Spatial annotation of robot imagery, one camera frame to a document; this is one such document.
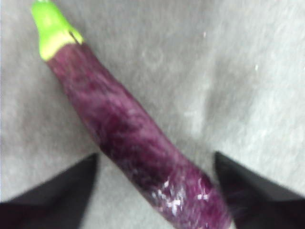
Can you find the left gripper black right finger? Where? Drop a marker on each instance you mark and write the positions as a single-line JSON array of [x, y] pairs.
[[262, 202]]

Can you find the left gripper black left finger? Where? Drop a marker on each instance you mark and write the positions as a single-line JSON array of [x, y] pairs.
[[47, 200]]

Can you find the purple eggplant with green stem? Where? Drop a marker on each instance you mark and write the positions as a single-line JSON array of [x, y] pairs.
[[133, 133]]

